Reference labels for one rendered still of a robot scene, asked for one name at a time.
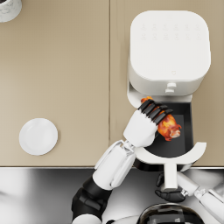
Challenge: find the white air fryer drawer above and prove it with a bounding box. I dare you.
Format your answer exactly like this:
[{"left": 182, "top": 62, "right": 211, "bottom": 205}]
[{"left": 126, "top": 81, "right": 207, "bottom": 193}]

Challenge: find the roasted brown drumstick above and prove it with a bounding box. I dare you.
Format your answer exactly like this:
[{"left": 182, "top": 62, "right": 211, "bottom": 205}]
[{"left": 140, "top": 95, "right": 183, "bottom": 143}]

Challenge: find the white air fryer body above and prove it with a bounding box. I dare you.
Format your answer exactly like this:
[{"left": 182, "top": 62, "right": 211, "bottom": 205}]
[{"left": 128, "top": 10, "right": 212, "bottom": 97}]

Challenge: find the dark round robot body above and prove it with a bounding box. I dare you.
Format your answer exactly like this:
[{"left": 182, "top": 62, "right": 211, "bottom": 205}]
[{"left": 136, "top": 202, "right": 206, "bottom": 224}]

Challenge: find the round white plate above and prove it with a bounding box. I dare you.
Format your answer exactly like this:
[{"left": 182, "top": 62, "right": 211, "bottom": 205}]
[{"left": 18, "top": 117, "right": 59, "bottom": 157}]

